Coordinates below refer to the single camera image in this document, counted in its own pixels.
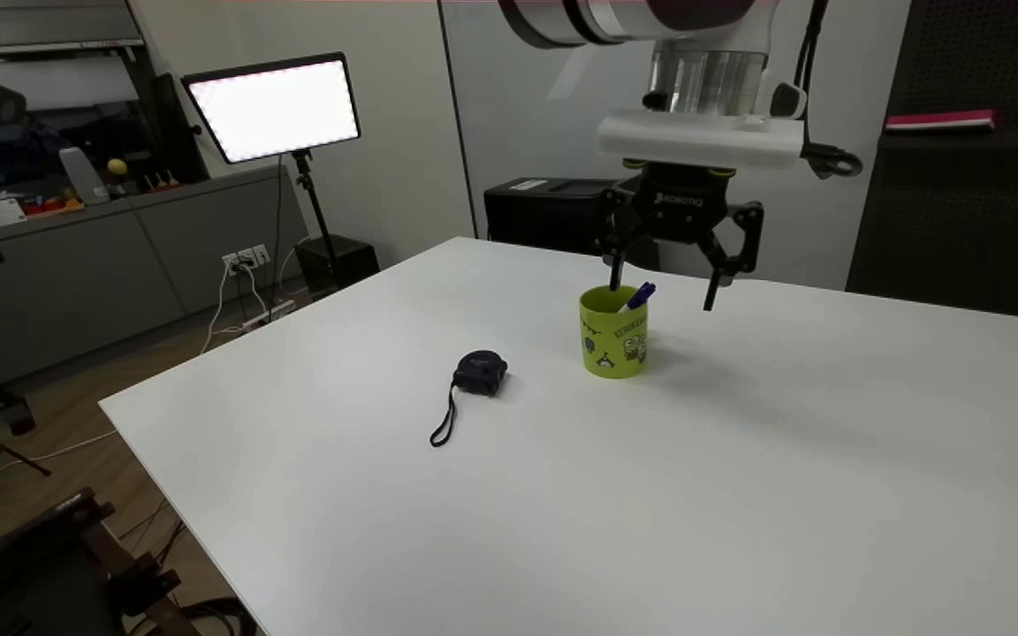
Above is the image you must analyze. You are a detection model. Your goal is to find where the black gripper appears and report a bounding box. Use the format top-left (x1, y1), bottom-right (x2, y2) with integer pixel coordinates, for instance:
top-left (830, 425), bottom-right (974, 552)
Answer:
top-left (599, 160), bottom-right (766, 316)

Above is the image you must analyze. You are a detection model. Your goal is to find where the black marker pen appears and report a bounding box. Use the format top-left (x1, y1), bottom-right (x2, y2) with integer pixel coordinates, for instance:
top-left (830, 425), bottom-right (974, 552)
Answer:
top-left (624, 281), bottom-right (662, 316)

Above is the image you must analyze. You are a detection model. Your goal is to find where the yellow-green mug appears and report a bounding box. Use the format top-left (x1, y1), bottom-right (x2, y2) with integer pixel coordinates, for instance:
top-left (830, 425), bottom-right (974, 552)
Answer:
top-left (578, 284), bottom-right (653, 382)

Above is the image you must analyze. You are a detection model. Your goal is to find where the black computer case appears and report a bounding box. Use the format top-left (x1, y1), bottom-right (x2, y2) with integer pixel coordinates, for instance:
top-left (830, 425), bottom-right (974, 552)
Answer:
top-left (480, 174), bottom-right (653, 268)

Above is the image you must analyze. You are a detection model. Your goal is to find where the pink book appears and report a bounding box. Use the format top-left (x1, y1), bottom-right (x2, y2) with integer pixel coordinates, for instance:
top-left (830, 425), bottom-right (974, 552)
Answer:
top-left (879, 107), bottom-right (999, 138)

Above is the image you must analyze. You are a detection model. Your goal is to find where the tall black cabinet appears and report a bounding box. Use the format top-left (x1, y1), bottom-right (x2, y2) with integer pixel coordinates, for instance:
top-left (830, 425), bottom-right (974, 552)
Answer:
top-left (844, 0), bottom-right (1018, 330)

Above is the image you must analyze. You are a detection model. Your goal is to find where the black floor box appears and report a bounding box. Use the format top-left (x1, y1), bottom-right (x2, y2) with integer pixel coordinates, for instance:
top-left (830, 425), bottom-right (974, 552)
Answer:
top-left (294, 235), bottom-right (382, 302)

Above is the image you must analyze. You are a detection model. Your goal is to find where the black light stand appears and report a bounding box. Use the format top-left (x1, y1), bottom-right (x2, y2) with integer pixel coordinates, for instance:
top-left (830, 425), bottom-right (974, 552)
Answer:
top-left (288, 148), bottom-right (346, 295)

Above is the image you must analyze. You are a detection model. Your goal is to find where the bright led light panel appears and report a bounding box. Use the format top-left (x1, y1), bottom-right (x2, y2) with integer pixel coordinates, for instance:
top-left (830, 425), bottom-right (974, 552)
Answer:
top-left (181, 51), bottom-right (368, 170)

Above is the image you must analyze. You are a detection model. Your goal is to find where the white power strip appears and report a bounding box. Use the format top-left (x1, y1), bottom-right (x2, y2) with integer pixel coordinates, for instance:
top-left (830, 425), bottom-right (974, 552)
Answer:
top-left (221, 240), bottom-right (272, 277)

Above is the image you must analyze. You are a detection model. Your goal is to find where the white bottle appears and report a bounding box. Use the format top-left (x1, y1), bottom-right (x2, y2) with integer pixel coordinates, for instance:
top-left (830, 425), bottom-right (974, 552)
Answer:
top-left (56, 144), bottom-right (112, 208)

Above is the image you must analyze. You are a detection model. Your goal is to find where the grey low cabinet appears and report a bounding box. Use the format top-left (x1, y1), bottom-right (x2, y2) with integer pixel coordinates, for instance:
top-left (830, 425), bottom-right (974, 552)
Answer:
top-left (0, 157), bottom-right (304, 412)

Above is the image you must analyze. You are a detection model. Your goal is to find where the dark wooden chair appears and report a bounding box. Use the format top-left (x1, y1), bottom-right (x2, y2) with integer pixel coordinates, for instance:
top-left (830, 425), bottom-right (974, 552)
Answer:
top-left (0, 487), bottom-right (255, 636)

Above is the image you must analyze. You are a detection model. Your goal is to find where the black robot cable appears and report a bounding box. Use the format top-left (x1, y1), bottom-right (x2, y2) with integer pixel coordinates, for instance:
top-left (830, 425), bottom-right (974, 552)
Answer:
top-left (791, 0), bottom-right (871, 183)

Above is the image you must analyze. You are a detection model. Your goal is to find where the black tape measure with strap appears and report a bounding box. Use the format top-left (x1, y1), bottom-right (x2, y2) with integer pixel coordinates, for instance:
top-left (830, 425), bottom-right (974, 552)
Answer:
top-left (428, 347), bottom-right (512, 453)

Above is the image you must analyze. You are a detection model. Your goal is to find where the white power cable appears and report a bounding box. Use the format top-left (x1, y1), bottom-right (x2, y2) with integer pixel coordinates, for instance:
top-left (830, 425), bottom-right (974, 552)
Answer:
top-left (197, 262), bottom-right (301, 354)

